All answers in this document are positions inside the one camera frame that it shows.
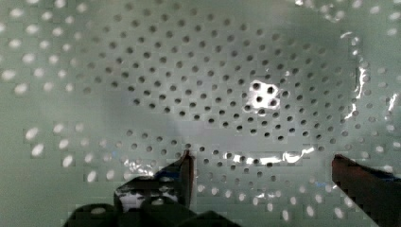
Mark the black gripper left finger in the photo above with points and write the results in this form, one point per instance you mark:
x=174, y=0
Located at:
x=174, y=181

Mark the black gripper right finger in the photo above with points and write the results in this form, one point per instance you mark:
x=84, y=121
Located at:
x=377, y=193

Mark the green plastic strainer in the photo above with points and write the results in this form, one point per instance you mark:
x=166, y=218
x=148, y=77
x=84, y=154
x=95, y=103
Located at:
x=263, y=94

